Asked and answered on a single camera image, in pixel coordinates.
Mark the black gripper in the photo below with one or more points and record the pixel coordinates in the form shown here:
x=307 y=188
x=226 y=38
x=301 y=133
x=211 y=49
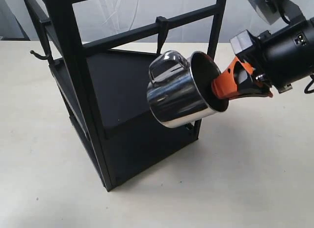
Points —
x=249 y=60

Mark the stainless steel mug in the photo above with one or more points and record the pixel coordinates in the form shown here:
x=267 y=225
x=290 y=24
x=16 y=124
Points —
x=179 y=91

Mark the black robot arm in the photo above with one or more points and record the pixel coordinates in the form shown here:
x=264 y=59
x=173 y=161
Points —
x=268 y=60

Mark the black plastic hook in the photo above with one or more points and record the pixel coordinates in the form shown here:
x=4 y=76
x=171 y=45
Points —
x=163 y=28

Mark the black metal shelf rack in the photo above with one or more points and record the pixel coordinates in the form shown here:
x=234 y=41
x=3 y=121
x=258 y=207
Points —
x=103 y=85

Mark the black metal hook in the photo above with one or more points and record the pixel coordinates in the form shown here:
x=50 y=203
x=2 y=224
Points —
x=40 y=27

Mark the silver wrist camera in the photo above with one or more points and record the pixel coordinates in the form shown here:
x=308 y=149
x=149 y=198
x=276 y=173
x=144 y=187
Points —
x=272 y=10

